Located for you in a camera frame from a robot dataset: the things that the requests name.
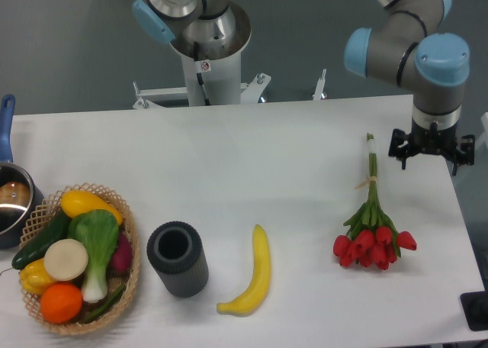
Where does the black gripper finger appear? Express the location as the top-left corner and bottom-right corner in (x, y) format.
(451, 134), (475, 176)
(388, 129), (410, 169)

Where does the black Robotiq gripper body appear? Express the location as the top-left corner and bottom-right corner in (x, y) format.
(409, 121), (458, 156)

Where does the red tulip bouquet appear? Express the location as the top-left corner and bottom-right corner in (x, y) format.
(332, 134), (417, 270)

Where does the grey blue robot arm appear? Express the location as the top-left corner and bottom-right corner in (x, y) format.
(132, 0), (475, 167)

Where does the black device at edge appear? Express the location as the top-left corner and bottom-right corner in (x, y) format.
(460, 291), (487, 331)

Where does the yellow banana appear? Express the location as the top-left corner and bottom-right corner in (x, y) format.
(217, 224), (272, 317)

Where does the dark grey ribbed vase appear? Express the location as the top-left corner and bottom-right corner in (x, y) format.
(146, 221), (209, 298)

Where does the purple sweet potato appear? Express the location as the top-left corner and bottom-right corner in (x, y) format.
(110, 233), (133, 272)

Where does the green bok choy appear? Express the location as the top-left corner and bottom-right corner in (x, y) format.
(68, 209), (119, 304)

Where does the green bean pod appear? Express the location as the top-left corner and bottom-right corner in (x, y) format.
(79, 284), (126, 324)

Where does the yellow squash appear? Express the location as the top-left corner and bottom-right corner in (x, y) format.
(60, 190), (124, 226)

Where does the green cucumber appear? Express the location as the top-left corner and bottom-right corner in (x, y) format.
(11, 210), (71, 270)

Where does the white round radish slice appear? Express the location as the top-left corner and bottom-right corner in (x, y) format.
(43, 239), (88, 282)

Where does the woven wicker basket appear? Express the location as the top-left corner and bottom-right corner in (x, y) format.
(20, 182), (140, 335)

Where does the orange fruit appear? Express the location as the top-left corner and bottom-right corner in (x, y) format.
(40, 282), (83, 324)

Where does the yellow bell pepper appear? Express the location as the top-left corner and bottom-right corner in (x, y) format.
(19, 258), (57, 295)

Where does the white metal base frame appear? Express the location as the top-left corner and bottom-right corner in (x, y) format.
(133, 68), (328, 109)

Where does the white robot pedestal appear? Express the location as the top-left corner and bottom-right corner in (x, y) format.
(171, 2), (252, 106)

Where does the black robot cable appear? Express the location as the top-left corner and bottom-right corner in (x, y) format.
(192, 41), (211, 107)

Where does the blue handled saucepan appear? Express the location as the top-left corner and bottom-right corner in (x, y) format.
(1, 94), (43, 250)

